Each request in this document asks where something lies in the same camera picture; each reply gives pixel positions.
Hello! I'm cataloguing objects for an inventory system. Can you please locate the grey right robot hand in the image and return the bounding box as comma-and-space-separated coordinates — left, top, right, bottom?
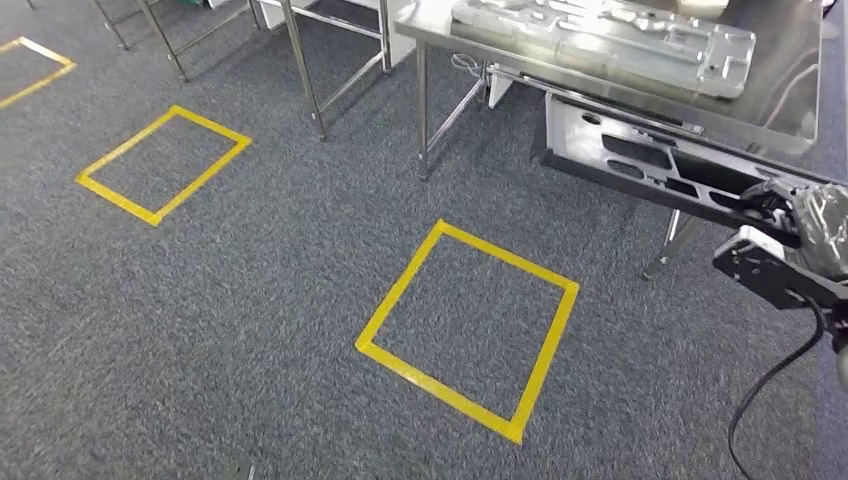
740, 178, 848, 283

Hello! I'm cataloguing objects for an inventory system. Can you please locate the black plastic plate part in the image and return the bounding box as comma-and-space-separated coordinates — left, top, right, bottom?
529, 91, 848, 250

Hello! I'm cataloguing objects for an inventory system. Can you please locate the stainless steel workbench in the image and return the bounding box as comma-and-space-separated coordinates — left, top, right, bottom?
394, 0, 848, 283

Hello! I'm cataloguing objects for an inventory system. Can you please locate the aluminium fixture plate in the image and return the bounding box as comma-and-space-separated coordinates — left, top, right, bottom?
450, 0, 758, 101

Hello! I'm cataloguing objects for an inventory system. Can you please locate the white cabinet panel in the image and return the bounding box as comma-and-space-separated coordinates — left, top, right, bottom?
258, 0, 413, 68

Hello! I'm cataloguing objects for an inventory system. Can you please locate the small stainless steel table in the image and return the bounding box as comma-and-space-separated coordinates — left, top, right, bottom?
278, 0, 393, 142

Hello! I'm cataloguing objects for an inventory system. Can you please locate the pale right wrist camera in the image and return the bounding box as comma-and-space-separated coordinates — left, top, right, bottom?
712, 225, 848, 313

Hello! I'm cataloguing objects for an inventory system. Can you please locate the black camera cable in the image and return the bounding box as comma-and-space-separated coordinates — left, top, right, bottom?
727, 294, 829, 480

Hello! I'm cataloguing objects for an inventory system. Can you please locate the steel frame table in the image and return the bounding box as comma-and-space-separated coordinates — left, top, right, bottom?
92, 0, 263, 84

